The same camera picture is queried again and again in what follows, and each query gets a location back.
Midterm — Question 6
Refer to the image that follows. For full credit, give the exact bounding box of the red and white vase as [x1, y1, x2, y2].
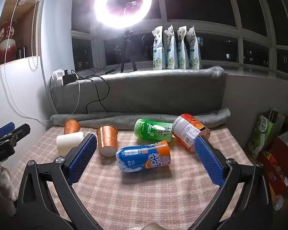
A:
[0, 20, 17, 67]

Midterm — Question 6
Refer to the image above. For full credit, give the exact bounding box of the red and white label cup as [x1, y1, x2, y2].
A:
[171, 114, 210, 152]

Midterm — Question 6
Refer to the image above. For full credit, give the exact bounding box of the white bead cord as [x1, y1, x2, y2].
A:
[28, 3, 40, 72]

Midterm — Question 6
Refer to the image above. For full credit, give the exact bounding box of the ring light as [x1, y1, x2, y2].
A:
[93, 0, 152, 28]

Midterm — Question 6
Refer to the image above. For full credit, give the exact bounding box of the grey fuzzy cloth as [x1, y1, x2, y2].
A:
[0, 162, 18, 203]

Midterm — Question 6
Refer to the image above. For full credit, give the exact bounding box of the rolled grey towel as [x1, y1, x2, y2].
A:
[50, 107, 231, 130]

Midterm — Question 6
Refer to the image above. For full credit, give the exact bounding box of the red cardboard box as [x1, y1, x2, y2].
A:
[257, 130, 288, 197]

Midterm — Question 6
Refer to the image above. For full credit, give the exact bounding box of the black cable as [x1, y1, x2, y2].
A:
[75, 68, 116, 113]

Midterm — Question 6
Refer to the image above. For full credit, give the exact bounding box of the large copper paper cup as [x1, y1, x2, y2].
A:
[96, 124, 119, 158]

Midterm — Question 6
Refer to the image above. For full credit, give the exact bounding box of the long white cable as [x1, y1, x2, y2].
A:
[3, 0, 51, 122]

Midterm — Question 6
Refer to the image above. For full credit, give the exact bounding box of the short white cable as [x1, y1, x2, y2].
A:
[71, 79, 81, 114]

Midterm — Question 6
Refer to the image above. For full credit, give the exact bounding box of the black tripod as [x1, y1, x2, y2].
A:
[115, 28, 138, 73]

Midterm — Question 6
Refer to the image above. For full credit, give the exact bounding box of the wooden wall shelf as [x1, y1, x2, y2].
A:
[0, 0, 43, 68]

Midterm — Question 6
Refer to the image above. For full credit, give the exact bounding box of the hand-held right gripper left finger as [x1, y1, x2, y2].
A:
[14, 134, 103, 230]

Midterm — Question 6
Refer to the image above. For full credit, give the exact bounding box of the green printed cup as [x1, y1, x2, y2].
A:
[134, 118, 174, 142]

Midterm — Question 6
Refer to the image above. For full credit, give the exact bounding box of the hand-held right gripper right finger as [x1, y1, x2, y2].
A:
[182, 135, 273, 230]

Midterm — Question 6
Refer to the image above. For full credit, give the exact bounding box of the blue and orange cup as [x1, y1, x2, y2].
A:
[116, 140, 171, 173]

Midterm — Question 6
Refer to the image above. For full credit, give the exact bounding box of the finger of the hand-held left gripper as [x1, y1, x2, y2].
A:
[0, 122, 15, 138]
[0, 124, 31, 149]

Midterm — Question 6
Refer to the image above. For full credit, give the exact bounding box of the grey blanket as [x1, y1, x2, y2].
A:
[49, 65, 226, 116]

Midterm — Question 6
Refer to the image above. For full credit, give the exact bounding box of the white plastic cup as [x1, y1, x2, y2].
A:
[56, 131, 85, 156]

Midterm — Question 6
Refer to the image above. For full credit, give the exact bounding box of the green paper bag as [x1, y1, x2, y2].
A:
[248, 111, 286, 159]

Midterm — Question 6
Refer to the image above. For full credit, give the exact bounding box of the plaid table cloth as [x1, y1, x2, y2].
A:
[9, 125, 255, 230]

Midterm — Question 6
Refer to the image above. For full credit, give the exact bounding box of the white power strip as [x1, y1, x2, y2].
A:
[52, 69, 73, 86]

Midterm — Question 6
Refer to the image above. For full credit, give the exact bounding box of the small copper paper cup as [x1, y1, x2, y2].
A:
[64, 119, 81, 135]

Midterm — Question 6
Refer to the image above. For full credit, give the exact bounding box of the white green standing pouch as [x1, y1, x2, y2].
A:
[177, 25, 189, 70]
[164, 25, 177, 70]
[153, 25, 165, 71]
[186, 25, 201, 70]

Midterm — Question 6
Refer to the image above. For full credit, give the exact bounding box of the black power adapter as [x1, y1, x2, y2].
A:
[62, 73, 78, 85]

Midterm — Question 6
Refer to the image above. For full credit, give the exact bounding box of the clear plastic bottle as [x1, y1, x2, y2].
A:
[272, 195, 285, 212]

